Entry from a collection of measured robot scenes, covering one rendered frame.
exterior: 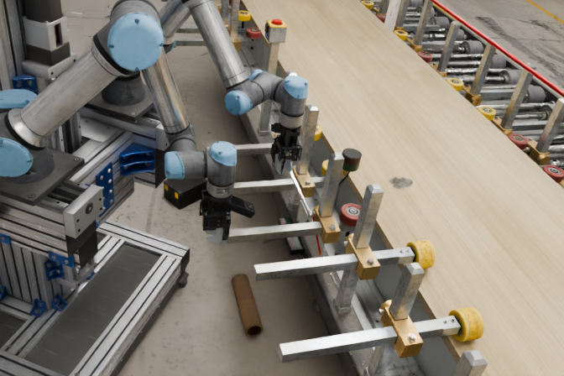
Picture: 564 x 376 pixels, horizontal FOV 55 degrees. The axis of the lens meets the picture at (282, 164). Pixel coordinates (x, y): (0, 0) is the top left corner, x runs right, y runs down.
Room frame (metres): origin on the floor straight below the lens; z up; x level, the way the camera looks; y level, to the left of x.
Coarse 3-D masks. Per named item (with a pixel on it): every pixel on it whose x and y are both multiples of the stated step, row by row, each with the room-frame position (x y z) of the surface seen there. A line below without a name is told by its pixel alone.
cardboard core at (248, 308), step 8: (232, 280) 1.79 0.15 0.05; (240, 280) 1.78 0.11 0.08; (248, 280) 1.81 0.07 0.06; (240, 288) 1.73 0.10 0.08; (248, 288) 1.74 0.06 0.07; (240, 296) 1.69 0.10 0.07; (248, 296) 1.69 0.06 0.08; (240, 304) 1.65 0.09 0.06; (248, 304) 1.65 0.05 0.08; (240, 312) 1.62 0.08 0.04; (248, 312) 1.60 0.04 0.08; (256, 312) 1.61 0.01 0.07; (248, 320) 1.56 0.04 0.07; (256, 320) 1.57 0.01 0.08; (248, 328) 1.53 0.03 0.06; (256, 328) 1.57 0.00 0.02; (248, 336) 1.53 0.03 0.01
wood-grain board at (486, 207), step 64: (256, 0) 3.29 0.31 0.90; (320, 0) 3.48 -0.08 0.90; (320, 64) 2.50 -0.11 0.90; (384, 64) 2.62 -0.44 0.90; (384, 128) 1.96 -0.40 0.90; (448, 128) 2.04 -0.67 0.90; (384, 192) 1.52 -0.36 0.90; (448, 192) 1.58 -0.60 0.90; (512, 192) 1.64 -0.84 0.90; (448, 256) 1.24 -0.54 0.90; (512, 256) 1.29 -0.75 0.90; (512, 320) 1.03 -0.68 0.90
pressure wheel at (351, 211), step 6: (348, 204) 1.41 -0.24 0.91; (354, 204) 1.42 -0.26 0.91; (342, 210) 1.38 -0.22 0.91; (348, 210) 1.39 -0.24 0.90; (354, 210) 1.38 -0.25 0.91; (342, 216) 1.36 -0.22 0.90; (348, 216) 1.35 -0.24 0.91; (354, 216) 1.36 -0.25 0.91; (348, 222) 1.34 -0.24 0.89; (354, 222) 1.34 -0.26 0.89; (348, 234) 1.38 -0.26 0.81
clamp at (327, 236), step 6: (318, 216) 1.37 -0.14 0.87; (324, 222) 1.34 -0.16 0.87; (330, 222) 1.35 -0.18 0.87; (336, 222) 1.35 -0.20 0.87; (324, 228) 1.32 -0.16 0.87; (336, 228) 1.32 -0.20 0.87; (324, 234) 1.31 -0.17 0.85; (330, 234) 1.30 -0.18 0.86; (336, 234) 1.31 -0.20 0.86; (324, 240) 1.30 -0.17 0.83; (330, 240) 1.31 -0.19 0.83; (336, 240) 1.31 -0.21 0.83
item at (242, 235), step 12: (252, 228) 1.28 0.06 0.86; (264, 228) 1.28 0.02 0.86; (276, 228) 1.29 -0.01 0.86; (288, 228) 1.30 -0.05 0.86; (300, 228) 1.31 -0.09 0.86; (312, 228) 1.32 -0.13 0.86; (348, 228) 1.36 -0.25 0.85; (228, 240) 1.22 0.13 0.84; (240, 240) 1.24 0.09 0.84; (252, 240) 1.25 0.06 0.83
